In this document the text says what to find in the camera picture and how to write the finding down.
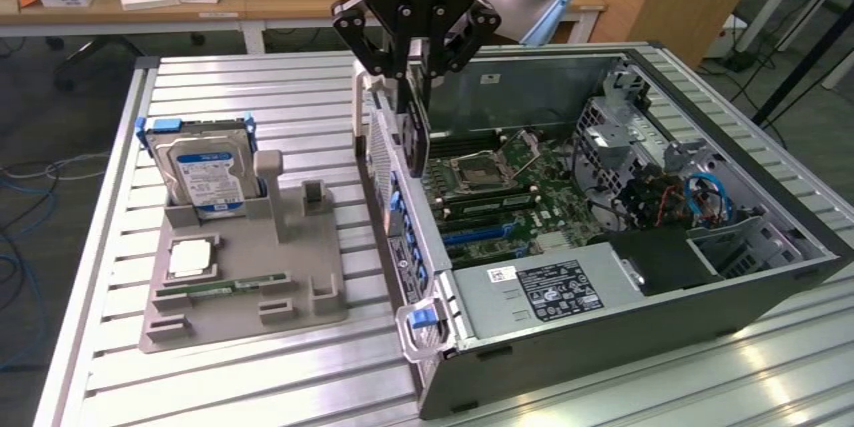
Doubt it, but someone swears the black graphics card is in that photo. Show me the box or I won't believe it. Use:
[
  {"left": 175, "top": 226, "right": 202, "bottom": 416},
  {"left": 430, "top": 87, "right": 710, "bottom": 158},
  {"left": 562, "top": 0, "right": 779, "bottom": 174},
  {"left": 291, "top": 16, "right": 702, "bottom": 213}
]
[{"left": 396, "top": 36, "right": 434, "bottom": 179}]

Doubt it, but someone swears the metal socket cover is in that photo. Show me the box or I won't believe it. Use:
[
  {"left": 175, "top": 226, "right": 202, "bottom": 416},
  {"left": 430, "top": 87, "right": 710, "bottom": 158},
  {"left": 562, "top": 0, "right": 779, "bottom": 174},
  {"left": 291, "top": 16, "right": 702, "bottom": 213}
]
[{"left": 499, "top": 126, "right": 546, "bottom": 173}]

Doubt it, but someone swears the CPU socket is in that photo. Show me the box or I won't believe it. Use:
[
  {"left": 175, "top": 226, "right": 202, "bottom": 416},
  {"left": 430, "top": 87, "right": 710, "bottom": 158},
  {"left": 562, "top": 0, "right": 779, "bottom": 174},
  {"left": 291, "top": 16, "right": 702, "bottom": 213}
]
[{"left": 450, "top": 151, "right": 515, "bottom": 193}]

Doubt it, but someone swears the installed RAM stick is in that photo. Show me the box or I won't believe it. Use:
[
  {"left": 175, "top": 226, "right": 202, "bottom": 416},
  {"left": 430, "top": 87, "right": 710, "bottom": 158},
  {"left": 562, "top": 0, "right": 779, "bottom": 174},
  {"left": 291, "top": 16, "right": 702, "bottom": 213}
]
[{"left": 443, "top": 191, "right": 539, "bottom": 221}]

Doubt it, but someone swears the hard disk with blue carrier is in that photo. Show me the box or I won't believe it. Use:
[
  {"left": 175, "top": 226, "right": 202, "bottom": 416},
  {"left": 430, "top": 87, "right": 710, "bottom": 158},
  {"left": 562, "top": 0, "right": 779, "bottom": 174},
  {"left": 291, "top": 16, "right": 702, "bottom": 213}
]
[{"left": 132, "top": 114, "right": 262, "bottom": 221}]

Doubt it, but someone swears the green motherboard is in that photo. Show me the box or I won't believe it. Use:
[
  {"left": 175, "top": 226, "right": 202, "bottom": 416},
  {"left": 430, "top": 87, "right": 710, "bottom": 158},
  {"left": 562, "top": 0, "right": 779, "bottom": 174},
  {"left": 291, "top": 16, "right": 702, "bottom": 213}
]
[{"left": 399, "top": 116, "right": 602, "bottom": 271}]

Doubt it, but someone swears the blue expansion slot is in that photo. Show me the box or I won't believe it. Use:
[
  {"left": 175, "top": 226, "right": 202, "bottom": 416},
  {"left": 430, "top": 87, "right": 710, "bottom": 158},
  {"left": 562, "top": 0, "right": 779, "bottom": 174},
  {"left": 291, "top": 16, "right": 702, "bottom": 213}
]
[{"left": 439, "top": 225, "right": 510, "bottom": 247}]

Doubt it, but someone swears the wooden desk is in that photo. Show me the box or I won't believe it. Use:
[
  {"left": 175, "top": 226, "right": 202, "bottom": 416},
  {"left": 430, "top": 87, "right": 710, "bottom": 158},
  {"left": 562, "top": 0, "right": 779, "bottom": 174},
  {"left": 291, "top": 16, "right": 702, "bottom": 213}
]
[{"left": 0, "top": 0, "right": 610, "bottom": 56}]

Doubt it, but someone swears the black office chair base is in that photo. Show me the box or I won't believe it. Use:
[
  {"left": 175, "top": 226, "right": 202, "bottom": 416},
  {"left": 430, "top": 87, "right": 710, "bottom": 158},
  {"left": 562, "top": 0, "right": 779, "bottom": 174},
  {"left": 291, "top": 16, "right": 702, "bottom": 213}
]
[{"left": 45, "top": 34, "right": 146, "bottom": 93}]

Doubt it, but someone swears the gray parts rack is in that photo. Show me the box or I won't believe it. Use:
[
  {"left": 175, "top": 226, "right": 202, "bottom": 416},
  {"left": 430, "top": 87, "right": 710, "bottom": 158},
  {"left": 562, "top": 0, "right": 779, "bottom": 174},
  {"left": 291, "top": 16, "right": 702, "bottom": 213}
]
[{"left": 136, "top": 148, "right": 352, "bottom": 354}]

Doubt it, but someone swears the black slanted stand pole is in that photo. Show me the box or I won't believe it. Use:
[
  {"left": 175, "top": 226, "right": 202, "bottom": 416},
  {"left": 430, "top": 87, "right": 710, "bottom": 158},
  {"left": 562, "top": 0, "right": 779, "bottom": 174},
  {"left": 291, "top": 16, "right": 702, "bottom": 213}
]
[{"left": 750, "top": 0, "right": 854, "bottom": 128}]

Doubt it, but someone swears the silver CPU chip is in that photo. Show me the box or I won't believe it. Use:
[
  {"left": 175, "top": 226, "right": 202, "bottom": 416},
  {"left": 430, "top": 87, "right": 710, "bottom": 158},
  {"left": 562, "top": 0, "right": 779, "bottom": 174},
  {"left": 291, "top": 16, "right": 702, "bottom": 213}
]
[{"left": 166, "top": 241, "right": 214, "bottom": 278}]

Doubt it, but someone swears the black plastic shroud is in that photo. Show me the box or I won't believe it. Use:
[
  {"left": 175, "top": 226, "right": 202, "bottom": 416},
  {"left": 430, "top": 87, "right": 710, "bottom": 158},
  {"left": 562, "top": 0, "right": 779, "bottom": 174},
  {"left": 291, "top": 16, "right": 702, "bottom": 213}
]
[{"left": 610, "top": 226, "right": 722, "bottom": 296}]

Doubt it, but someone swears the green RAM stick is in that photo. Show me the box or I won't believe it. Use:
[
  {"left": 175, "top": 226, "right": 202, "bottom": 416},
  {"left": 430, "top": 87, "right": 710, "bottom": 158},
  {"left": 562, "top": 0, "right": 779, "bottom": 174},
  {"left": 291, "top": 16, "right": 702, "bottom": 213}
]
[{"left": 156, "top": 274, "right": 288, "bottom": 298}]

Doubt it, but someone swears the gray power supply unit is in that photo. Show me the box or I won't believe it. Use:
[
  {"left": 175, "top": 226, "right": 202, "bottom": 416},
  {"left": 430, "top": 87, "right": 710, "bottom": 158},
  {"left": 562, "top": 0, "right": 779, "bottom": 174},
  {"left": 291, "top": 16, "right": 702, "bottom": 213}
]
[{"left": 436, "top": 242, "right": 647, "bottom": 343}]

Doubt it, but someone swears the gray metal disk bay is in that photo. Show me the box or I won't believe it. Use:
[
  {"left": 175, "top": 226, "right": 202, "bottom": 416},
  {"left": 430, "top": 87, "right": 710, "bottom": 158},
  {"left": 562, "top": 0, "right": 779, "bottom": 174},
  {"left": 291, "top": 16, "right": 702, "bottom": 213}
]
[{"left": 686, "top": 214, "right": 802, "bottom": 281}]

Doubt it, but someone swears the open PC case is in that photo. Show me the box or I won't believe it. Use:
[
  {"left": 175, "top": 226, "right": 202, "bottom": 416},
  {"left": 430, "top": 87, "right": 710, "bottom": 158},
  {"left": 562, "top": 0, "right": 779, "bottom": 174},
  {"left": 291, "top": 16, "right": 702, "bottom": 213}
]
[{"left": 351, "top": 44, "right": 846, "bottom": 421}]

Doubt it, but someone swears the black and red wire bundle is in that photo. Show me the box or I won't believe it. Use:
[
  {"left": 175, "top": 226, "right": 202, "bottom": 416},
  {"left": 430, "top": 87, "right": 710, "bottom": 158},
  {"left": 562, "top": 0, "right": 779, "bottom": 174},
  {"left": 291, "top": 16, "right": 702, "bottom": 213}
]
[{"left": 613, "top": 169, "right": 689, "bottom": 228}]

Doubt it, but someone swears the blue data wire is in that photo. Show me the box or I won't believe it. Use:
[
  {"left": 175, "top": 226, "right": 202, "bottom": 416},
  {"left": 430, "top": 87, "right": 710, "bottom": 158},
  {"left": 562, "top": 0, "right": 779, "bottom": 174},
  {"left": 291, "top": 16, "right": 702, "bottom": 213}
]
[{"left": 683, "top": 171, "right": 735, "bottom": 228}]

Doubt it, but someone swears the blue floor cable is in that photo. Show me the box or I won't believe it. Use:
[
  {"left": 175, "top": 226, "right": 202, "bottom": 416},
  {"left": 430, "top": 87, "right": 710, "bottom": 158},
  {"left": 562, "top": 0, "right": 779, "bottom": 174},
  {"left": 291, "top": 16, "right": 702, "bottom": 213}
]
[{"left": 0, "top": 166, "right": 52, "bottom": 373}]

